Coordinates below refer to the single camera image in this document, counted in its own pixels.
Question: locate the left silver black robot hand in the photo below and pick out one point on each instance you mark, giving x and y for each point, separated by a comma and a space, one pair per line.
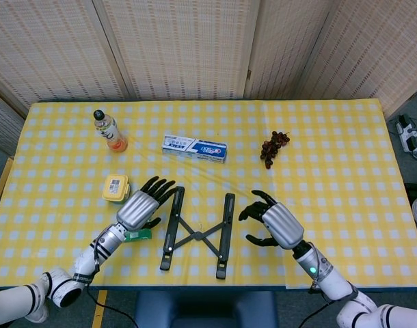
138, 210

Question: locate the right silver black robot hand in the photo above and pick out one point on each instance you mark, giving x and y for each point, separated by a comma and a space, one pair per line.
283, 225

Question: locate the black folding laptop stand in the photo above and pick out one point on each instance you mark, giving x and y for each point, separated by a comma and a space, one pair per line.
197, 235

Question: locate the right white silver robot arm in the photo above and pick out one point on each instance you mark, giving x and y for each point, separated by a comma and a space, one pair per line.
331, 280

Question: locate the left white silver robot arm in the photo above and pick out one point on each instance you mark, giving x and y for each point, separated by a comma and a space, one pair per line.
92, 253

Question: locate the yellow white checkered tablecloth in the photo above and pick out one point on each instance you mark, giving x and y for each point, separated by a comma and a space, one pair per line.
331, 205

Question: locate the green foil sachet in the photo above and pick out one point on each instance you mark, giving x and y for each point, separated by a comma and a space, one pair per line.
140, 235

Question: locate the green container with yellow lid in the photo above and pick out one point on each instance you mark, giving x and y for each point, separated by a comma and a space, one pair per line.
115, 188

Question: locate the dark red grape bunch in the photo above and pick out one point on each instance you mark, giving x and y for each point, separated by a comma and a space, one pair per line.
271, 148

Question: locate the orange drink plastic bottle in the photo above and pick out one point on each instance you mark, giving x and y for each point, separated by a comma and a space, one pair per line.
109, 133

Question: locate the blue white toothpaste box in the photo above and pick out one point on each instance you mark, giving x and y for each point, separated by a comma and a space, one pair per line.
195, 148

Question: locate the dark blue seat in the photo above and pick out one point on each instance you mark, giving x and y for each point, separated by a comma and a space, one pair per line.
205, 311

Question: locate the white power strip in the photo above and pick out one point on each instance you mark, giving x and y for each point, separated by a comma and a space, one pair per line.
407, 135

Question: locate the beige woven folding screen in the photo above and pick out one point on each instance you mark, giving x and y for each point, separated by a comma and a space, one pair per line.
181, 51

